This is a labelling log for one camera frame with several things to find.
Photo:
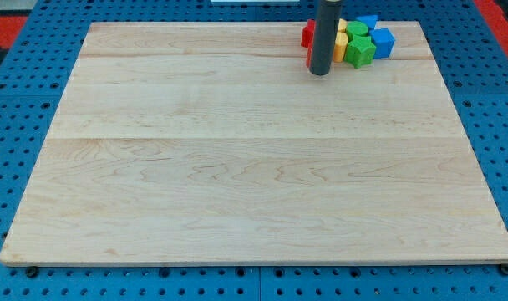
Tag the red circle block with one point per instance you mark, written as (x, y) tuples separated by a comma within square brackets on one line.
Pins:
[(309, 54)]

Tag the light wooden board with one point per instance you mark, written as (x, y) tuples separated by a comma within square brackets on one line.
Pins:
[(210, 144)]

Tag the red block upper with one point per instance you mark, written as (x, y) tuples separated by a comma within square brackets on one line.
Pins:
[(307, 33)]

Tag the yellow block lower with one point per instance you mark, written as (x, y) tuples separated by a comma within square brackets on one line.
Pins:
[(340, 47)]

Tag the yellow block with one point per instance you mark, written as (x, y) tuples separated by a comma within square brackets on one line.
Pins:
[(340, 47), (342, 25)]

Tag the green star block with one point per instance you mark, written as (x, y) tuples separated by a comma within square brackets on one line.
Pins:
[(360, 51)]

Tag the yellow block upper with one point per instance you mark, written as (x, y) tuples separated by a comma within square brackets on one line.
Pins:
[(342, 25)]

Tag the dark cylindrical robot pusher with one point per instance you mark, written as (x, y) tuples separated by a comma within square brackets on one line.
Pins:
[(325, 32)]

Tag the green cylinder block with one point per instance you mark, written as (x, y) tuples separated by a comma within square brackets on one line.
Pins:
[(356, 29)]

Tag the blue cube block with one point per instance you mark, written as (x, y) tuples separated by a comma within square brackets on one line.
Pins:
[(384, 41)]

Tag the blue triangle block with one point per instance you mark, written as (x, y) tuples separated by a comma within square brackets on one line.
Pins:
[(369, 20)]

